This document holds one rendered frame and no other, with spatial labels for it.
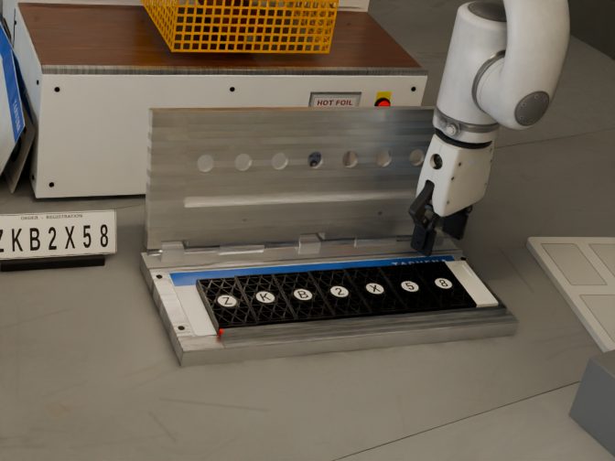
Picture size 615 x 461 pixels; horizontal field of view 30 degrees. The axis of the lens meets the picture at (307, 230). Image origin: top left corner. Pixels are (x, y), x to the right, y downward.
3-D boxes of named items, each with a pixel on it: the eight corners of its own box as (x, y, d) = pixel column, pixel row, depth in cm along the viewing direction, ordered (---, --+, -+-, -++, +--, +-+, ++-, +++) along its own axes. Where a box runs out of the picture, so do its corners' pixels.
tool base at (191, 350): (181, 367, 130) (184, 341, 128) (139, 265, 146) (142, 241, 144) (514, 335, 146) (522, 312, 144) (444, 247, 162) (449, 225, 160)
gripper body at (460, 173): (465, 147, 139) (446, 225, 145) (512, 127, 146) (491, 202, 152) (417, 123, 143) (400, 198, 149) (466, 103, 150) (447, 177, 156)
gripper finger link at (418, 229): (426, 220, 145) (416, 263, 149) (442, 213, 148) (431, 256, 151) (407, 209, 147) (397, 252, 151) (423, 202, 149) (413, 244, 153)
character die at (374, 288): (370, 320, 140) (372, 312, 139) (341, 275, 148) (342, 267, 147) (405, 317, 142) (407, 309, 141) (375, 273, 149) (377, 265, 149)
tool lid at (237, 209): (152, 111, 136) (148, 108, 138) (146, 261, 142) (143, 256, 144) (475, 108, 153) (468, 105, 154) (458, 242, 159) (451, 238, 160)
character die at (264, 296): (256, 330, 134) (258, 322, 134) (232, 283, 142) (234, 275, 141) (296, 327, 136) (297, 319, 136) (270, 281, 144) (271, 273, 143)
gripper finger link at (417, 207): (415, 198, 142) (415, 230, 146) (454, 166, 146) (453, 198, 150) (407, 193, 143) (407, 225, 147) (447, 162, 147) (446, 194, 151)
